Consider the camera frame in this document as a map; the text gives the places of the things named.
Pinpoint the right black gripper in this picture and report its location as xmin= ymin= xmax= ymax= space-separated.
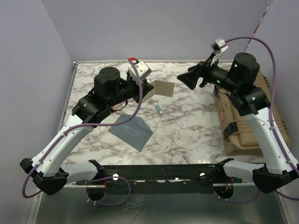
xmin=177 ymin=52 xmax=240 ymax=93

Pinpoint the beige letter paper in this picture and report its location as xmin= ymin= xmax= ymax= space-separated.
xmin=142 ymin=80 xmax=175 ymax=103

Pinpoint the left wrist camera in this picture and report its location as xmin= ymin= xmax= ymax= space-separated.
xmin=128 ymin=57 xmax=152 ymax=83

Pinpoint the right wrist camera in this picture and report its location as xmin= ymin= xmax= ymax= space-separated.
xmin=210 ymin=37 xmax=228 ymax=55

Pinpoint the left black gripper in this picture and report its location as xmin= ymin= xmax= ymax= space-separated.
xmin=108 ymin=74 xmax=155 ymax=107

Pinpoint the tan plastic tool case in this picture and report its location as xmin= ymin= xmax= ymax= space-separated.
xmin=213 ymin=68 xmax=292 ymax=156

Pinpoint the green white glue stick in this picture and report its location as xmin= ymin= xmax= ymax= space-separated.
xmin=154 ymin=102 xmax=163 ymax=114

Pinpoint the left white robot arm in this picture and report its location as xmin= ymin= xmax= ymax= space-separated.
xmin=20 ymin=63 xmax=154 ymax=196

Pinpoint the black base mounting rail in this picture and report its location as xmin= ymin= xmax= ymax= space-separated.
xmin=76 ymin=163 xmax=241 ymax=195

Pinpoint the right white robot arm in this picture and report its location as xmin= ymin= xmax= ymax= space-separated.
xmin=177 ymin=52 xmax=299 ymax=194

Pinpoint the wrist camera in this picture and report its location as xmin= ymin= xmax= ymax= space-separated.
xmin=210 ymin=37 xmax=228 ymax=55
xmin=128 ymin=57 xmax=152 ymax=83

